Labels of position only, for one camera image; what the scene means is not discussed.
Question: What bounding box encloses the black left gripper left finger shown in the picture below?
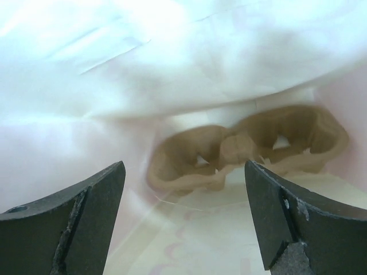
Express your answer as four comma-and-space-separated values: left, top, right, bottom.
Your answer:
1, 162, 126, 275

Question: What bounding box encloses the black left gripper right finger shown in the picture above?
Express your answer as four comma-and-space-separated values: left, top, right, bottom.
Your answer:
244, 161, 366, 274

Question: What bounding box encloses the pink and cream paper bag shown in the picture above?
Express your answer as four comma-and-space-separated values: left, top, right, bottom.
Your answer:
1, 1, 366, 274

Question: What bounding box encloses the brown pulp cup carrier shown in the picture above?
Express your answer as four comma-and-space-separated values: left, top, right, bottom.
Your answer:
147, 105, 349, 193

